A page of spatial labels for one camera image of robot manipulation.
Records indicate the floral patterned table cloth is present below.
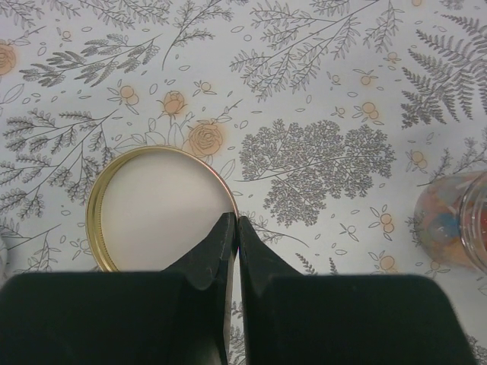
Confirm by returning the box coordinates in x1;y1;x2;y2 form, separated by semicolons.
1;1;486;364

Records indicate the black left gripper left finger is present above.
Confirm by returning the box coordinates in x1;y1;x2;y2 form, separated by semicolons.
1;213;235;364

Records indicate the clear plastic jar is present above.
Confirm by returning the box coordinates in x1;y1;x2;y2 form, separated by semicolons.
413;171;486;273

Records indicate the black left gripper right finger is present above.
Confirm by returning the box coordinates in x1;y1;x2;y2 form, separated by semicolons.
238;217;476;364

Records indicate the round wooden jar lid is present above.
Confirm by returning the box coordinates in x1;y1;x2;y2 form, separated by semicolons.
86;146;238;272

